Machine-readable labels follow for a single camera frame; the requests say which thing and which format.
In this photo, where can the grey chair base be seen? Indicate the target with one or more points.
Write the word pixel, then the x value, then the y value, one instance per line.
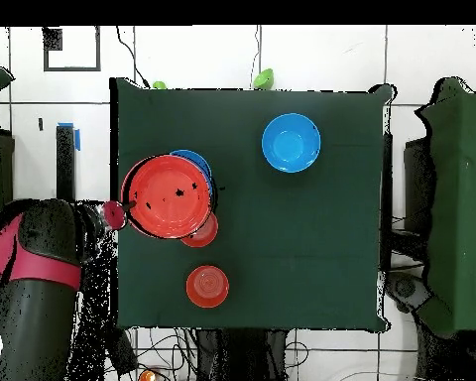
pixel 404 289

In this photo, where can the blue tape strip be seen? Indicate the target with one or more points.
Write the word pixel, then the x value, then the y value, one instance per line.
pixel 77 139

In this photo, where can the small orange floor object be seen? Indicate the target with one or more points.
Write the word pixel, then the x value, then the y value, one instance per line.
pixel 147 377

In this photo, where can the small green floor object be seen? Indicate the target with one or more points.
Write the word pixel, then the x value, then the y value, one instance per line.
pixel 159 85

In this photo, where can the dark square floor frame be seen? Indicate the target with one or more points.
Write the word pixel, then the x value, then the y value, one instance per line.
pixel 98 51

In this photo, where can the green bowl on floor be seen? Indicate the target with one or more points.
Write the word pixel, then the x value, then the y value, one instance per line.
pixel 263 79

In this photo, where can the orange bowl with ringed bottom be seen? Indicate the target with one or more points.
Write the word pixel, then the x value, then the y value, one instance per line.
pixel 208 236

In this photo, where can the small plain orange bowl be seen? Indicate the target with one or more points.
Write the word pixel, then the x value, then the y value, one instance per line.
pixel 207 286

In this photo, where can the large orange bowl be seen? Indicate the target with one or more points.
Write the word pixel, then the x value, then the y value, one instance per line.
pixel 166 196

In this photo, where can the black metal stand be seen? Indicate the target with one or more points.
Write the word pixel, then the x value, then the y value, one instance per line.
pixel 65 166

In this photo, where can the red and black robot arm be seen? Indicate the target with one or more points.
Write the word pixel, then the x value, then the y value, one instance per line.
pixel 39 297

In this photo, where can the large blue bowl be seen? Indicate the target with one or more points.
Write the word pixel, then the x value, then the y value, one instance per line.
pixel 291 143
pixel 200 158

